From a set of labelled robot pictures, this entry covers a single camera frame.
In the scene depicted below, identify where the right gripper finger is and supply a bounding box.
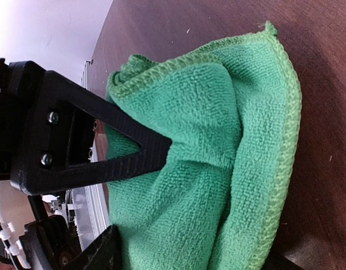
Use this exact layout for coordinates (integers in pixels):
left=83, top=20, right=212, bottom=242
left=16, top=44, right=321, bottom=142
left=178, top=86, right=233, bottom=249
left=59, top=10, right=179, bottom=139
left=64, top=225, right=122, bottom=269

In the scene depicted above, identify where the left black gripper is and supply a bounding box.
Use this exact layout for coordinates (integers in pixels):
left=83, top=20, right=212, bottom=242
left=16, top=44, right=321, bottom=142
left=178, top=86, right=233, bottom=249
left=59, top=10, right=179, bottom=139
left=0, top=58, right=172, bottom=195

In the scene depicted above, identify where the green microfiber towel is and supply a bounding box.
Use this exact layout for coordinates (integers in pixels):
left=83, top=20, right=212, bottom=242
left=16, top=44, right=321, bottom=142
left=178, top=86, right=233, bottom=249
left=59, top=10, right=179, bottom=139
left=106, top=22, right=302, bottom=269

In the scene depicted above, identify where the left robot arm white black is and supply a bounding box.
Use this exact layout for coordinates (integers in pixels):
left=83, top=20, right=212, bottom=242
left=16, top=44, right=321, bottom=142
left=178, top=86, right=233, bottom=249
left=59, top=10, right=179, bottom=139
left=0, top=58, right=171, bottom=269

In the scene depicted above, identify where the aluminium front rail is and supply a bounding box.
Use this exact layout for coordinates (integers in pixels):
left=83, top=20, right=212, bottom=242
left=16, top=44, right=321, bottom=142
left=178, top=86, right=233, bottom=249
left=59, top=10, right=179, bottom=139
left=67, top=61, right=109, bottom=250

